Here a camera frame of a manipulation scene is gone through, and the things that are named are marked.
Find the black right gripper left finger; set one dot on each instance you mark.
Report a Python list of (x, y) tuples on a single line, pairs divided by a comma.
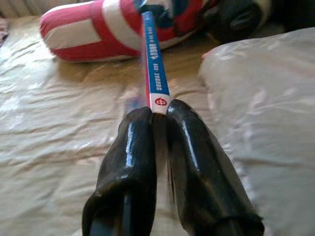
[(133, 172)]

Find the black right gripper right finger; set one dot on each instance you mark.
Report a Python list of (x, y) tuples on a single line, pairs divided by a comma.
[(201, 177)]

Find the colourful comic book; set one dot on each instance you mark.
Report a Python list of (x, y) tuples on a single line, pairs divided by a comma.
[(155, 61)]

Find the silver satin pillow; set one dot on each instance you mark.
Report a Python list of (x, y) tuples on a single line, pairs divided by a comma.
[(270, 110)]

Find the red white blue shield bolster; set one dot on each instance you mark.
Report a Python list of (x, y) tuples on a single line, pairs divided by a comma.
[(86, 37)]

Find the black and white plush toy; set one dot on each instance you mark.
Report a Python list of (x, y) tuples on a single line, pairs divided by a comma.
[(241, 19)]

